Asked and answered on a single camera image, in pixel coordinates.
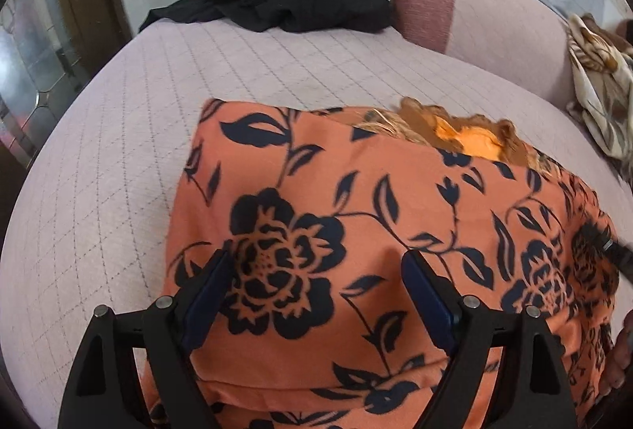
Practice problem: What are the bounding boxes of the orange black floral garment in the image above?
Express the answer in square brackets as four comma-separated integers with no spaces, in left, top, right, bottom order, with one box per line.
[163,99,619,428]

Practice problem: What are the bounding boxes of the person's right hand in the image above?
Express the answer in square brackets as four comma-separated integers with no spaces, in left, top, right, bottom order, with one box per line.
[595,311,633,402]

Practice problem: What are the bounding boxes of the pink quilted bed cover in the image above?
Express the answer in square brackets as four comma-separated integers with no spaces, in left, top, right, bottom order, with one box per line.
[1,21,632,428]

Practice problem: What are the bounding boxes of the cream floral crumpled cloth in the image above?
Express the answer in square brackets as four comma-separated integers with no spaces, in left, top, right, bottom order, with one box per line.
[568,13,632,163]

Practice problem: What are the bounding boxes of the pink bolster pillow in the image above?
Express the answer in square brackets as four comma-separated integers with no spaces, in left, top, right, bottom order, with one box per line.
[392,0,575,109]

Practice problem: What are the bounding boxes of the wooden glass panel door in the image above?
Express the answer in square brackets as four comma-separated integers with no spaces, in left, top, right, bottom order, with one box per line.
[0,0,135,213]

